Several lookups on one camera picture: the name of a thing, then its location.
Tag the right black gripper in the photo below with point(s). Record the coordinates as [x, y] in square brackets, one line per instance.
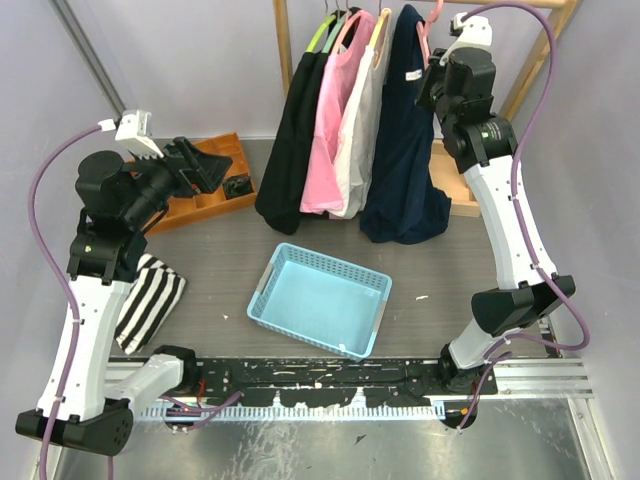
[434, 69]

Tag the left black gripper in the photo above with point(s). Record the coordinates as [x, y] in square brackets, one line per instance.
[210, 170]

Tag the pink plastic hanger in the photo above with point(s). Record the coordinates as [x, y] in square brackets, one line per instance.
[423, 29]

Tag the yellow hanger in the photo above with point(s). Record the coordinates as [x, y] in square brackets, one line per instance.
[378, 37]

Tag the white t shirt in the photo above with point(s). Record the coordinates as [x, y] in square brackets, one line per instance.
[358, 133]

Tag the salmon pink metal hanger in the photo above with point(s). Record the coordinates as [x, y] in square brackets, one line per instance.
[346, 28]

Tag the navy blue t shirt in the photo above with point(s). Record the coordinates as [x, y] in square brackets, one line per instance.
[403, 205]

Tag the pink t shirt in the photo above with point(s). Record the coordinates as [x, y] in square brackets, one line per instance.
[321, 191]

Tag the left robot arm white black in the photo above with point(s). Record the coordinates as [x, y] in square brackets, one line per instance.
[120, 197]

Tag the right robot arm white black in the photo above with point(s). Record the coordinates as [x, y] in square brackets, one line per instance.
[457, 89]

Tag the black t shirt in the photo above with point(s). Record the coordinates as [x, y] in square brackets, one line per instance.
[284, 179]

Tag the mint green hanger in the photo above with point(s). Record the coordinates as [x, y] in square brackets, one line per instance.
[329, 43]

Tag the lime green hanger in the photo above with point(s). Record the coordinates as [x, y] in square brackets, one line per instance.
[321, 35]

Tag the black rolled sock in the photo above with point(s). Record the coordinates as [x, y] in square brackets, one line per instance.
[237, 186]

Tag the orange wooden divider tray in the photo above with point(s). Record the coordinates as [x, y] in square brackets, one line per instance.
[183, 212]

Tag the wooden clothes rack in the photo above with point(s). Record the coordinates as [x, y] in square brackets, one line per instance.
[442, 165]

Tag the black white striped cloth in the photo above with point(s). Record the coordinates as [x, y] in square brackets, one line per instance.
[156, 290]

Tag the light blue plastic basket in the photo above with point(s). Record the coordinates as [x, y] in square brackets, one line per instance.
[321, 300]

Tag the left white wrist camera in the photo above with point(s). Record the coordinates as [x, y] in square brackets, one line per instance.
[132, 131]

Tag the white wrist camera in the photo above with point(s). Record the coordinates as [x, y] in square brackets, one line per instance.
[475, 32]
[132, 131]

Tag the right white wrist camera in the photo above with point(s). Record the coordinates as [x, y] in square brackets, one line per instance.
[475, 32]

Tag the black mounting base plate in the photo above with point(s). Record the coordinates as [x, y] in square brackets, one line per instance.
[322, 383]

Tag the aluminium rail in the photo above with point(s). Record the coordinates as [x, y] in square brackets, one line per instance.
[512, 379]

